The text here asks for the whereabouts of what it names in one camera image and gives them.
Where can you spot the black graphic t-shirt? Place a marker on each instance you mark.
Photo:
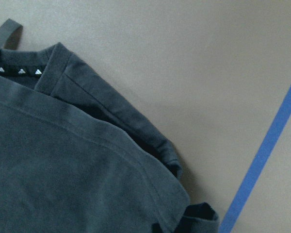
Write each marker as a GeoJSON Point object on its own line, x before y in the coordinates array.
{"type": "Point", "coordinates": [77, 157]}

